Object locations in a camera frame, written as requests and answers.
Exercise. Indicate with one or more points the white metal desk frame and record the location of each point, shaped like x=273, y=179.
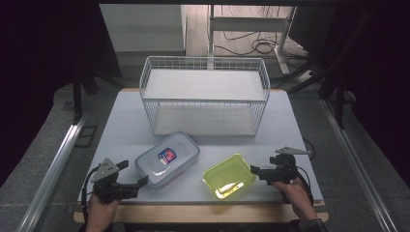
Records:
x=248, y=24

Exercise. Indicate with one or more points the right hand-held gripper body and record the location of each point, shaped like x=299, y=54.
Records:
x=283, y=170

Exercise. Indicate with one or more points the white cabinet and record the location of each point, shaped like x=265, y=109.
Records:
x=141, y=29

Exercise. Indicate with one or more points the black metal stand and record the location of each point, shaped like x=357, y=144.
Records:
x=76, y=96
x=339, y=103

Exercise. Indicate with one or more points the aluminium rail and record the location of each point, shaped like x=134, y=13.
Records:
x=58, y=154
x=351, y=154

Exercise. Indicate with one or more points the clear container with blue lid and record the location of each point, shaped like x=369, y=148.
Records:
x=167, y=159

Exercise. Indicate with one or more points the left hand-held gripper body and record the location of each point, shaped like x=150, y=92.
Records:
x=109, y=190

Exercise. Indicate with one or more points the person's right hand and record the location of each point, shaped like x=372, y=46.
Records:
x=298, y=199

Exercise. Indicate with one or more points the white power strip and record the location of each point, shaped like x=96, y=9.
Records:
x=305, y=76

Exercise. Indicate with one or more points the person's left hand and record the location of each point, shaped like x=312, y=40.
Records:
x=100, y=212

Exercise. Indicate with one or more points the yellow-green plastic tray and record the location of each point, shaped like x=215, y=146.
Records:
x=228, y=175

